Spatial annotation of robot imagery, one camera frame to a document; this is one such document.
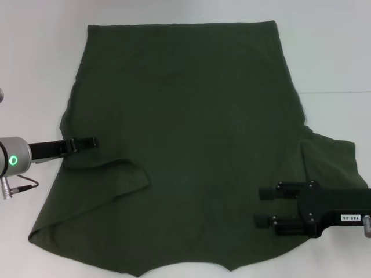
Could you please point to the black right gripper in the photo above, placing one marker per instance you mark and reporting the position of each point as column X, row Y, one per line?
column 333, row 202

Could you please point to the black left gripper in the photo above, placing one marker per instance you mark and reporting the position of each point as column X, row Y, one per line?
column 46, row 149

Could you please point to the dark green t-shirt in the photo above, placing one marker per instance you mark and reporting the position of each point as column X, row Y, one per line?
column 185, row 116

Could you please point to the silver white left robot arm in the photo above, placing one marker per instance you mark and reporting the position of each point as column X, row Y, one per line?
column 14, row 156

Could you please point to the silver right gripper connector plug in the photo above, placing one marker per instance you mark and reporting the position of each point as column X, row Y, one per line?
column 367, row 226

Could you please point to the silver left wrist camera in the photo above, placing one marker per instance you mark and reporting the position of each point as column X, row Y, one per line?
column 1, row 95

